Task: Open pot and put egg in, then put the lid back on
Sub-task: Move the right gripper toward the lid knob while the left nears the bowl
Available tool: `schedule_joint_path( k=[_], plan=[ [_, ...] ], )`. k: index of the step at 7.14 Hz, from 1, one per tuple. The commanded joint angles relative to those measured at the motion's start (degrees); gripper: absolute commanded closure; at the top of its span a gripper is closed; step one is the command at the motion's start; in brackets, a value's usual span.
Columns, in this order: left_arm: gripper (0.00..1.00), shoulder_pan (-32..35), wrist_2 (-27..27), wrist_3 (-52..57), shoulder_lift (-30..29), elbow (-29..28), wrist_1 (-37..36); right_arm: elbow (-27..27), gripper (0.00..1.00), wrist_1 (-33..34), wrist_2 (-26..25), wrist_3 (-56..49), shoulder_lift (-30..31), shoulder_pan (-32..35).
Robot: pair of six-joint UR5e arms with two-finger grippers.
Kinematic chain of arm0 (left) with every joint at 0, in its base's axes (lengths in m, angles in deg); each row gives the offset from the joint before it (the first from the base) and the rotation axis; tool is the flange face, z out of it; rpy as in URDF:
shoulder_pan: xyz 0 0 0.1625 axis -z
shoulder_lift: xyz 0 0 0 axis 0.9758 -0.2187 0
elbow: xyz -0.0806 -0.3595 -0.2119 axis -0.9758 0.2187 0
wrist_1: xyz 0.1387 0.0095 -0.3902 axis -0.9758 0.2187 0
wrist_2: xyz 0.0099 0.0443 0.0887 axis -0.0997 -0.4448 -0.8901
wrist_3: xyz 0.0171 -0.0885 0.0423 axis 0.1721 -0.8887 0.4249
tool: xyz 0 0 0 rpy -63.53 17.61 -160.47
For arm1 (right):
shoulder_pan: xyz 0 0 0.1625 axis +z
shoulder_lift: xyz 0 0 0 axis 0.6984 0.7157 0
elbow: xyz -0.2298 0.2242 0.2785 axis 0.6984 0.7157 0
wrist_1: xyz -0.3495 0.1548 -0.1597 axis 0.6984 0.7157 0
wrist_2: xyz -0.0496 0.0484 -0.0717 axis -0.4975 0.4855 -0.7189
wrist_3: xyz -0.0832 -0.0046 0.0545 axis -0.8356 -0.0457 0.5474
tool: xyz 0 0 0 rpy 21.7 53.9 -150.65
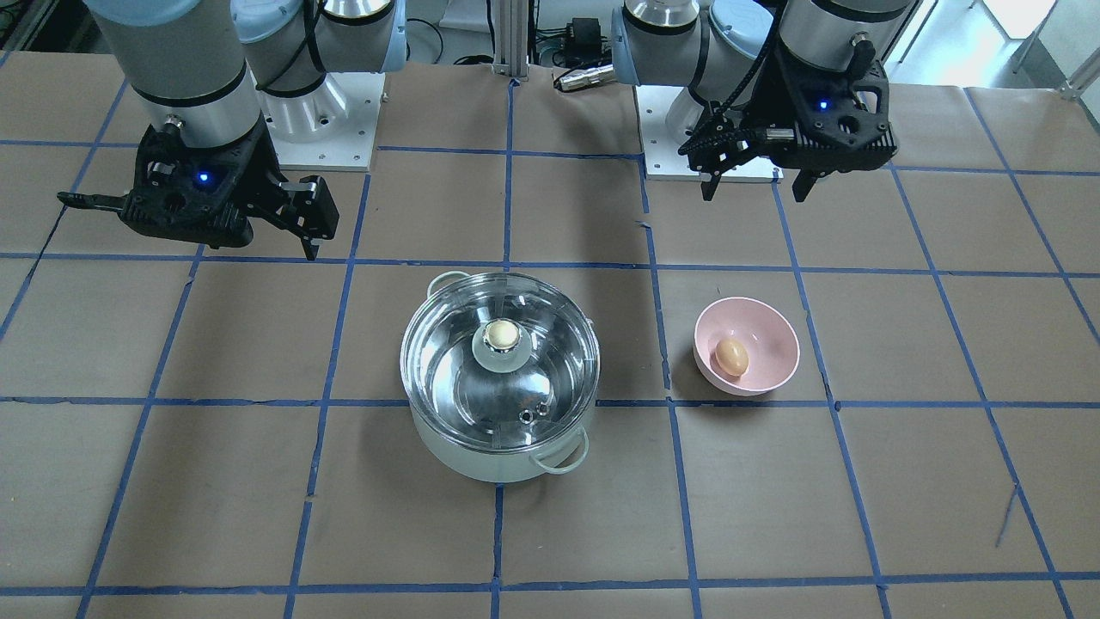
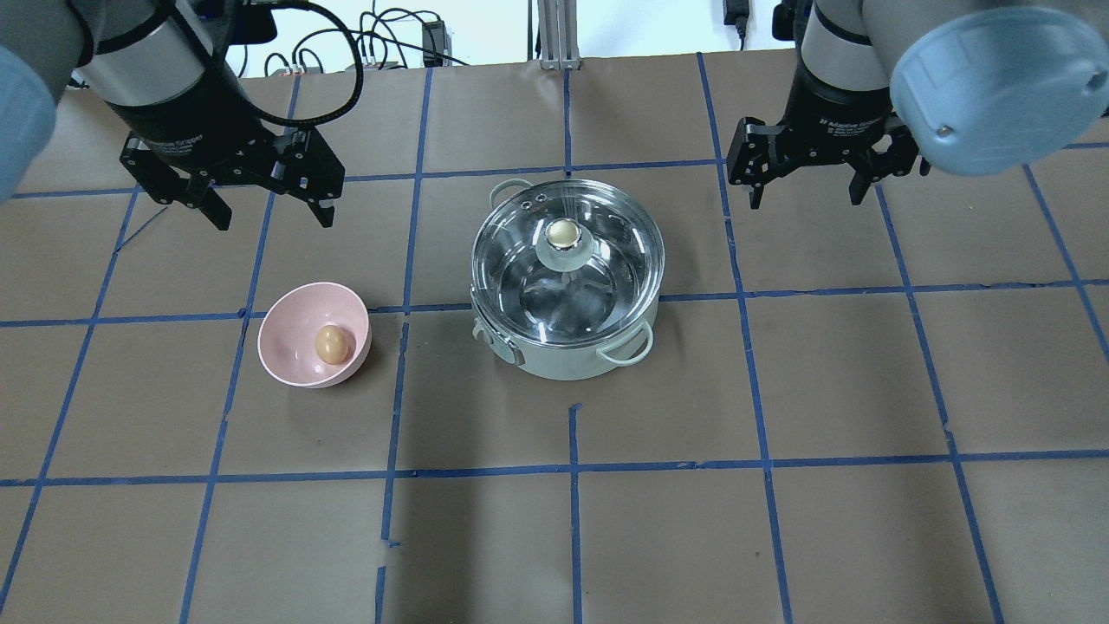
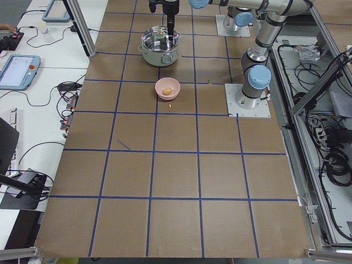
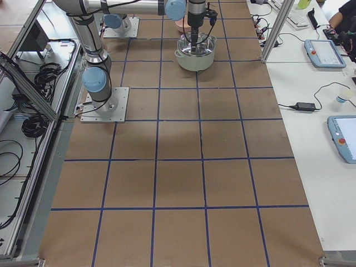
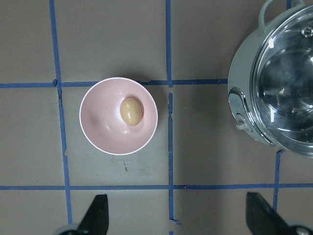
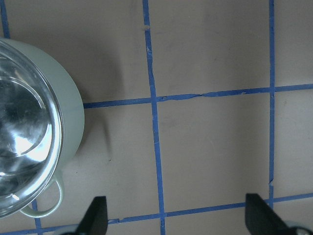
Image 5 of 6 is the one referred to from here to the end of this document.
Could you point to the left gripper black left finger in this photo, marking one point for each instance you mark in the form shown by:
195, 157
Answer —
94, 222

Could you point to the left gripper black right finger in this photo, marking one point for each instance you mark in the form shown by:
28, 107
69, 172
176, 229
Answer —
262, 219

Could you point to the beige egg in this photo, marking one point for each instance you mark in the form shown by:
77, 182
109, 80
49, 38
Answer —
130, 112

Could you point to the pale green electric pot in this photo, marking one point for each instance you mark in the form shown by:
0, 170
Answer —
241, 75

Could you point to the pink bowl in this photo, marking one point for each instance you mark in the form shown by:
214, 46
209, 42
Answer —
101, 120

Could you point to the glass pot lid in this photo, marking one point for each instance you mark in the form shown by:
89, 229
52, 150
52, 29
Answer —
282, 85

